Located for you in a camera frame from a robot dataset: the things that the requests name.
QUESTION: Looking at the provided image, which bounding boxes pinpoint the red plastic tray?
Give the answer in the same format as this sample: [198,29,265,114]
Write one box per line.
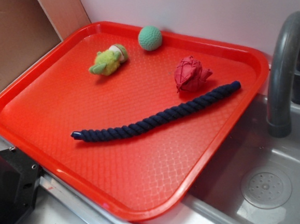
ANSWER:
[0,22,269,222]

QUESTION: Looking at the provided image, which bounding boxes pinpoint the grey plastic sink basin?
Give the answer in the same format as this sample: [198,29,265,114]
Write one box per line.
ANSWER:
[184,95,300,224]

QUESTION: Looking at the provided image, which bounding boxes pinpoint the grey curved faucet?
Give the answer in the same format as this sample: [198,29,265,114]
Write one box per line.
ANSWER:
[266,11,300,138]

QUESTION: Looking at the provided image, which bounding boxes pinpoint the green plush toy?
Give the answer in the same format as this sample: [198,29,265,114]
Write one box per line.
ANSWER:
[89,43,129,76]

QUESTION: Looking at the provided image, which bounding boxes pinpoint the brown cardboard panel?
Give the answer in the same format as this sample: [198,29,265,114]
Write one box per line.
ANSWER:
[0,0,90,92]

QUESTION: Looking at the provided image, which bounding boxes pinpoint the round sink drain cover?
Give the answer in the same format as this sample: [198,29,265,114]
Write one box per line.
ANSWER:
[240,166,292,210]

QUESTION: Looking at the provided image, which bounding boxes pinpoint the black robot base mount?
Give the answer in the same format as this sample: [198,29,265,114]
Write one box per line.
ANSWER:
[0,148,41,224]

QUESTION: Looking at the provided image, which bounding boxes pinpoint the dark blue twisted rope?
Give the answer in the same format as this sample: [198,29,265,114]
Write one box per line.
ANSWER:
[67,80,246,145]

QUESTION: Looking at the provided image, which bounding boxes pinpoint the green knitted ball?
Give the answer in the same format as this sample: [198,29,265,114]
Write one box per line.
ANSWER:
[138,26,163,51]

